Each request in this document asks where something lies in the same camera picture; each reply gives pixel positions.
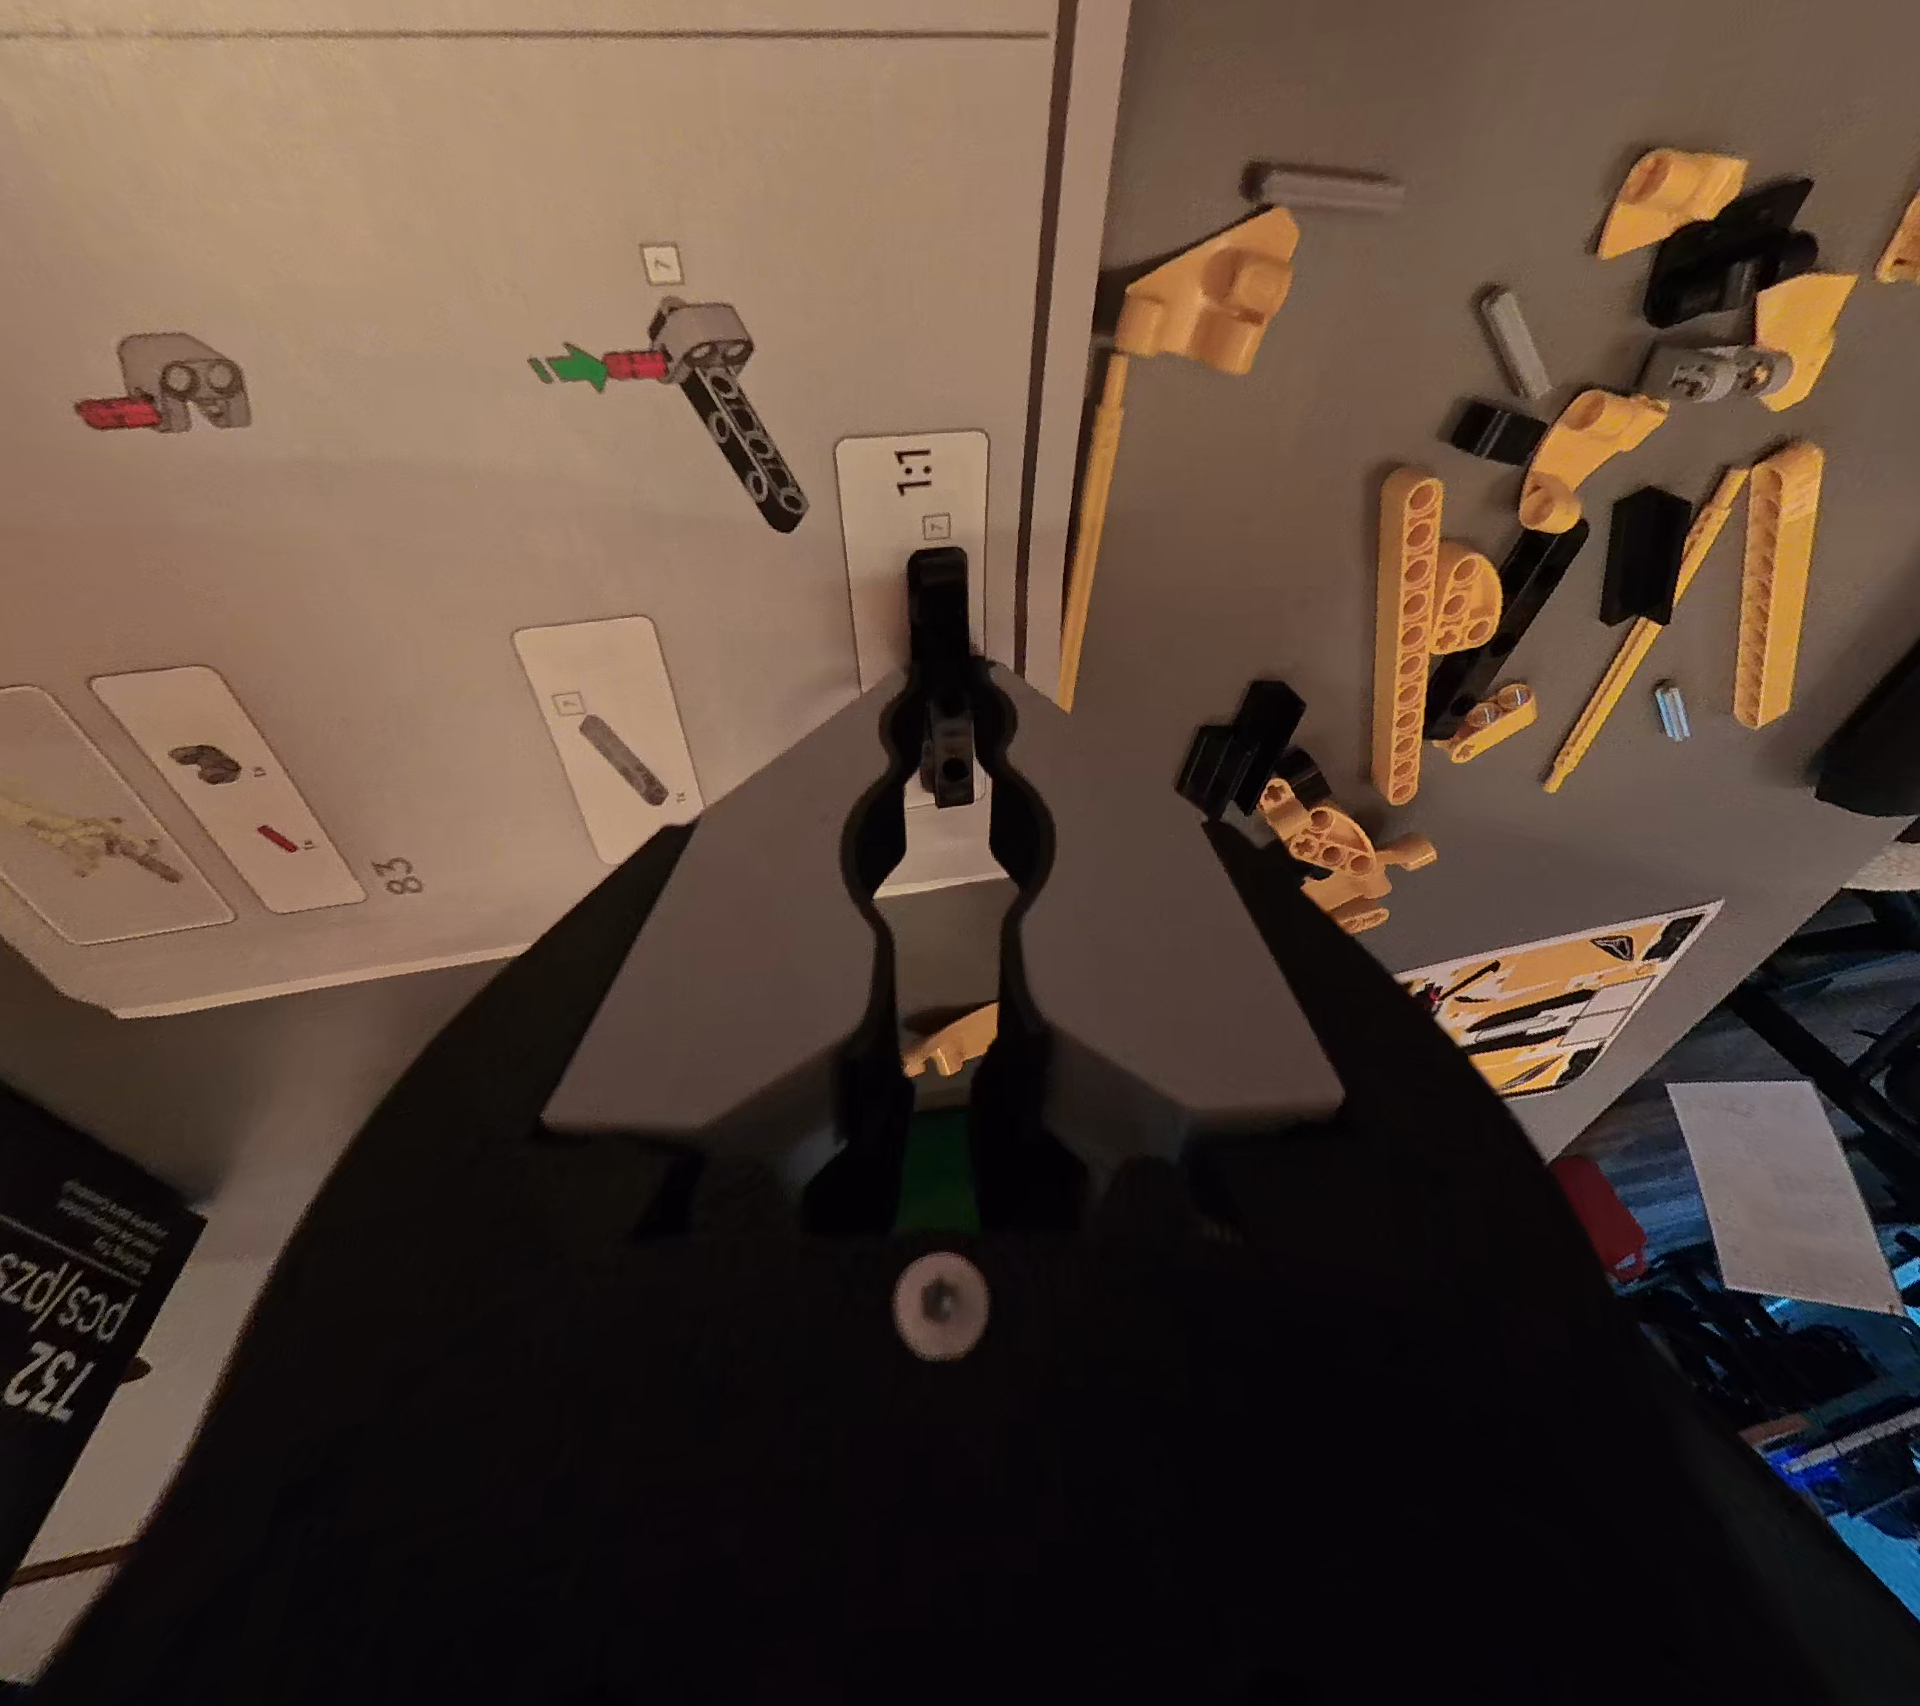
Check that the white paper sheet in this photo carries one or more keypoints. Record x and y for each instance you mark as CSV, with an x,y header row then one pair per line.
x,y
1770,1196

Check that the instruction booklet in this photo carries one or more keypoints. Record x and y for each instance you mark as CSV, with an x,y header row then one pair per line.
x,y
450,160

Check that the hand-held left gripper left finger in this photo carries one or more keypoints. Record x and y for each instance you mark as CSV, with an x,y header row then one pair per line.
x,y
750,971

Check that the black holed beam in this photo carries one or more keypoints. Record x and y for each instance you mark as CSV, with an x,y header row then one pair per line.
x,y
942,686

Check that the yellow printed sheet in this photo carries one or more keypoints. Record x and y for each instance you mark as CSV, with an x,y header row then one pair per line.
x,y
1560,1001

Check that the pile of yellow body panels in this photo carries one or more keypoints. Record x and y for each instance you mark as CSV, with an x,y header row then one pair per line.
x,y
1411,626

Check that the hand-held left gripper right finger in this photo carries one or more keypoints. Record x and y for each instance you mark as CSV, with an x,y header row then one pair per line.
x,y
1155,971

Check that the toy car set box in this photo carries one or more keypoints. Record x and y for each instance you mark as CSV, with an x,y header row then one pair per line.
x,y
75,1286

